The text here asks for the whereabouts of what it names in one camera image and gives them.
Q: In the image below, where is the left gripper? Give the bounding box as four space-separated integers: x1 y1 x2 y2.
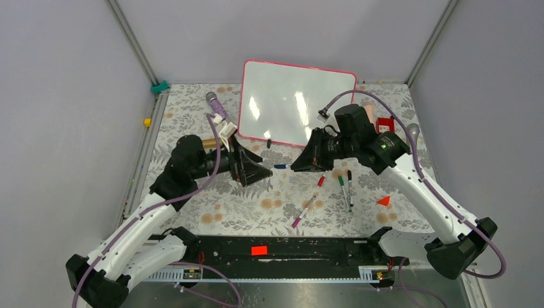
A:
191 133 273 185

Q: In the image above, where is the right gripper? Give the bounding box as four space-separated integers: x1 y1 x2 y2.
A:
291 127 358 172

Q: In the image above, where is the pink framed whiteboard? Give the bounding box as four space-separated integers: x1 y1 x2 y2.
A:
238 60 357 147

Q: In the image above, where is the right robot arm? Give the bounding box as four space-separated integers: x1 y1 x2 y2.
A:
291 104 498 280

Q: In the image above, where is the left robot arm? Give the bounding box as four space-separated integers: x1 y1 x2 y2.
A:
65 135 273 307

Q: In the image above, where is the green capped marker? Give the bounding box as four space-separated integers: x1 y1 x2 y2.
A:
337 175 352 212

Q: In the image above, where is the gold microphone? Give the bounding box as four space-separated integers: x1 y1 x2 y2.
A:
202 139 223 149

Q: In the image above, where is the black capped marker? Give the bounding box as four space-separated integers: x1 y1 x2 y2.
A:
347 170 353 211

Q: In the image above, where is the floral patterned mat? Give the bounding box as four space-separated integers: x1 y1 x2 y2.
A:
143 84 432 237

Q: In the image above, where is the magenta capped marker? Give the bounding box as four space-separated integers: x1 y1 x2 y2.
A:
291 195 317 228

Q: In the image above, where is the peach pink microphone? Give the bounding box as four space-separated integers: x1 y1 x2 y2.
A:
361 101 375 126

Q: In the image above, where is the small red box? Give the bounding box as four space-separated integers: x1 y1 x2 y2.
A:
375 117 395 133

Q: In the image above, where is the red tape label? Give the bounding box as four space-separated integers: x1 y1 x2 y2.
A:
250 245 268 256

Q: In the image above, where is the red cone piece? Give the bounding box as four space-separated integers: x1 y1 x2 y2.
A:
377 196 391 207

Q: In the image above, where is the silver grey microphone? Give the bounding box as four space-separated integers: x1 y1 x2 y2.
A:
407 123 420 148

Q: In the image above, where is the teal corner clip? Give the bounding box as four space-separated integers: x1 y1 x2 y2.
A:
151 80 170 95

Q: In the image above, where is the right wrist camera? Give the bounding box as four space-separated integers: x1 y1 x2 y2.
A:
318 108 330 123

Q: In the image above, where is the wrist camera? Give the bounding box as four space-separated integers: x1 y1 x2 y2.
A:
318 108 330 123
219 121 237 151

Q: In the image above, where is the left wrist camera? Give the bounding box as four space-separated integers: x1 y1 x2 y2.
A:
219 121 237 151

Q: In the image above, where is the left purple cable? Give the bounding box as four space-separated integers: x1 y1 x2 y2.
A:
70 112 224 308

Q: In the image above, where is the purple cable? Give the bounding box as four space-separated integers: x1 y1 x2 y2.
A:
70 112 224 308
318 89 507 280

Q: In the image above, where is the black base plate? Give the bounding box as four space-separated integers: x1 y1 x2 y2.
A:
182 235 402 280

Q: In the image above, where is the white cable duct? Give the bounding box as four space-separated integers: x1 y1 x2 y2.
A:
144 268 384 285

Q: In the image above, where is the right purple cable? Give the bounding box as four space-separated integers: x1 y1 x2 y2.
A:
318 89 507 280

